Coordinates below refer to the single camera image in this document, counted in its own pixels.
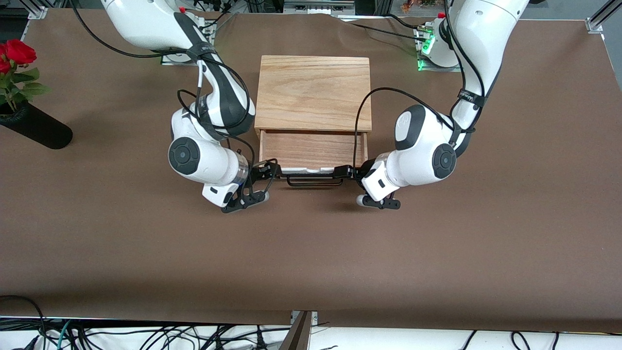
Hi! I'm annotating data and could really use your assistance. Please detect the white-front drawer with black handle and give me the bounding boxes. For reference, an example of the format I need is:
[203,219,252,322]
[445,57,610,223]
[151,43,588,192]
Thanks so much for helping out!
[257,130,371,188]

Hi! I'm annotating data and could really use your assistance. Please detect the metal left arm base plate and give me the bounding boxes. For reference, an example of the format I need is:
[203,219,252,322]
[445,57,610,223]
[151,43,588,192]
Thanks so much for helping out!
[415,25,461,72]

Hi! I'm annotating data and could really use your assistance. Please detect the light wooden cabinet box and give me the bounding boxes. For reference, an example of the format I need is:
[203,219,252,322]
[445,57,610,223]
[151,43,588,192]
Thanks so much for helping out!
[254,55,373,140]

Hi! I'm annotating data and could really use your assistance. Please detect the red rose with leaves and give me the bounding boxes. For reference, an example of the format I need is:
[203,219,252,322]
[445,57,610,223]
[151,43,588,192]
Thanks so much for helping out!
[0,39,52,113]

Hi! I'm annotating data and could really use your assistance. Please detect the brown table cover sheet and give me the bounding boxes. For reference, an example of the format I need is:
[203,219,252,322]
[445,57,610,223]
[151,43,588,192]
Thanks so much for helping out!
[0,9,622,334]

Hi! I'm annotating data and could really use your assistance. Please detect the teal floor cable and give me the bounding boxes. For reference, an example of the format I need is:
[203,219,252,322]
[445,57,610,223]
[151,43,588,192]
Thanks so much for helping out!
[46,320,72,350]

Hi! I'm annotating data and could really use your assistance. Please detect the black looped floor cable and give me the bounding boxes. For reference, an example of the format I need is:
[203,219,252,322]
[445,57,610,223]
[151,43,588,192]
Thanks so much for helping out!
[0,294,48,350]

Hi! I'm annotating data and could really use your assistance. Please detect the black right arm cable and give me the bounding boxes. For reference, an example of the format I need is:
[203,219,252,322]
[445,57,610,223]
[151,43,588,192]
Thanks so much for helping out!
[68,0,257,196]

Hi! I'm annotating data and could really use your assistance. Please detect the grey metal rail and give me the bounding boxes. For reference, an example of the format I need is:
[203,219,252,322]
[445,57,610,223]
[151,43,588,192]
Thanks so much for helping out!
[283,0,357,16]

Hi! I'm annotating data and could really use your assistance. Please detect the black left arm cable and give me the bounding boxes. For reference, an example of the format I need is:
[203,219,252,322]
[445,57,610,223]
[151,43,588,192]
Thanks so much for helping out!
[353,0,487,169]

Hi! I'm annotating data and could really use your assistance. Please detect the tangled black floor cables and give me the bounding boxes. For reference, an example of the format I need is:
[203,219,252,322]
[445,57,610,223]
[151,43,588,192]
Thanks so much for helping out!
[68,323,292,350]

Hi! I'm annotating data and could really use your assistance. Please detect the aluminium profile corner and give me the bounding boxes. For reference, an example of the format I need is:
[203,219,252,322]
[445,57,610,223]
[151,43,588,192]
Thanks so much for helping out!
[18,0,50,20]
[585,0,622,35]

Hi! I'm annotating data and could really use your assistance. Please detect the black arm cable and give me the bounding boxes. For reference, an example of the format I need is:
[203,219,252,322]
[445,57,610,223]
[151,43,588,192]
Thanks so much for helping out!
[68,0,257,196]
[353,0,487,169]

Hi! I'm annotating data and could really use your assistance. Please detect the thick black table cable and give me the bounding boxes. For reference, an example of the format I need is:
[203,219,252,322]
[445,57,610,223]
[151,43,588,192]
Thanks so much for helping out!
[346,21,422,39]

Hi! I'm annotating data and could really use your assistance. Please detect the black vase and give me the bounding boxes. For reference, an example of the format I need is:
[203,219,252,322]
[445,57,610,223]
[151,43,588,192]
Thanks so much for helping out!
[0,100,74,150]

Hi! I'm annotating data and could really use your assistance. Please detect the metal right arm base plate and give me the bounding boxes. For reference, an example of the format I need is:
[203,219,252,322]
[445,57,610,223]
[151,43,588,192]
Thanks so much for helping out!
[161,14,215,65]

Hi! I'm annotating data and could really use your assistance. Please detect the thin black table cable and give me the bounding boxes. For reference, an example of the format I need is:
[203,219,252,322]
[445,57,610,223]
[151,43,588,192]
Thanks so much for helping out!
[385,13,424,31]
[204,0,237,33]

